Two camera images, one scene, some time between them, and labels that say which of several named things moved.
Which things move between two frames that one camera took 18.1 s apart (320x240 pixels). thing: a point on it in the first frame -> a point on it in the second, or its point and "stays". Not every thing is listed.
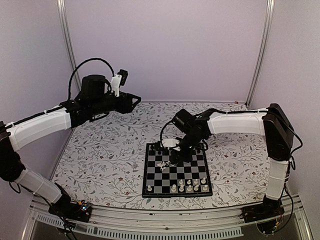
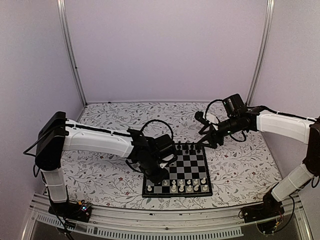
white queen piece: [173, 189] stays
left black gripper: [130, 107] -> [159, 179]
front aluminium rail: [184, 225] stays
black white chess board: [162, 179] stays
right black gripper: [180, 158] -> [213, 135]
